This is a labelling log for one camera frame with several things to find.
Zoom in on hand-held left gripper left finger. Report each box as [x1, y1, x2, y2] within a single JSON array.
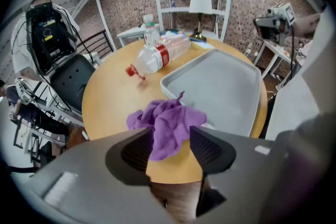
[[27, 127, 174, 224]]

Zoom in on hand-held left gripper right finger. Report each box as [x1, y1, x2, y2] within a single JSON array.
[[188, 125, 287, 224]]

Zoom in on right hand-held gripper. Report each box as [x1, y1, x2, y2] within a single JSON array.
[[253, 2, 297, 47]]

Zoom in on purple cloth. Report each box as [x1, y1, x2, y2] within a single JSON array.
[[125, 91, 207, 162]]

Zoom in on grey plastic tray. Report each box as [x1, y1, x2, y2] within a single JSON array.
[[160, 48, 263, 137]]

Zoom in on person's right forearm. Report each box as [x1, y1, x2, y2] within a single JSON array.
[[290, 13, 322, 40]]

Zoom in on white side table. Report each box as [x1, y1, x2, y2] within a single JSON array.
[[253, 39, 296, 79]]

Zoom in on person's black trousers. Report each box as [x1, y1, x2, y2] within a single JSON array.
[[258, 93, 276, 140]]

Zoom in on white paper sheet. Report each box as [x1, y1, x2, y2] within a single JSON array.
[[195, 41, 215, 50]]

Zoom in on table lamp white shade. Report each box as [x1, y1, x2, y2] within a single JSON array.
[[188, 0, 213, 42]]

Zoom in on person's white shirt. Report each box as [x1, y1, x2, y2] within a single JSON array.
[[265, 5, 336, 141]]

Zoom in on black shell chair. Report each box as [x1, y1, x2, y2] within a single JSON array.
[[49, 54, 97, 113]]

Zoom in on small clear bottle green label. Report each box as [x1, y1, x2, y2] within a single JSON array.
[[143, 14, 161, 47]]

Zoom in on large clear bottle red label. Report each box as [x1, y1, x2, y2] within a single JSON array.
[[125, 35, 192, 81]]

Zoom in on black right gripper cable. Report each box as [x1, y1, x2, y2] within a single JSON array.
[[290, 26, 297, 79]]

